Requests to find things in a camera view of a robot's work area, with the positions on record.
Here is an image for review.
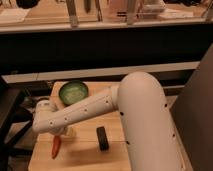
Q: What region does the black rectangular device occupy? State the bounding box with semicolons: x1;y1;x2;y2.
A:
96;126;109;151

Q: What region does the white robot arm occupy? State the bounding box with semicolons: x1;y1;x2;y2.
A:
33;72;184;171

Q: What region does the dark panel at right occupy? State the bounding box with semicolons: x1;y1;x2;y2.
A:
171;43;213;171

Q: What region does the green bowl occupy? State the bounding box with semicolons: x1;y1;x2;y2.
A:
59;80;89;105

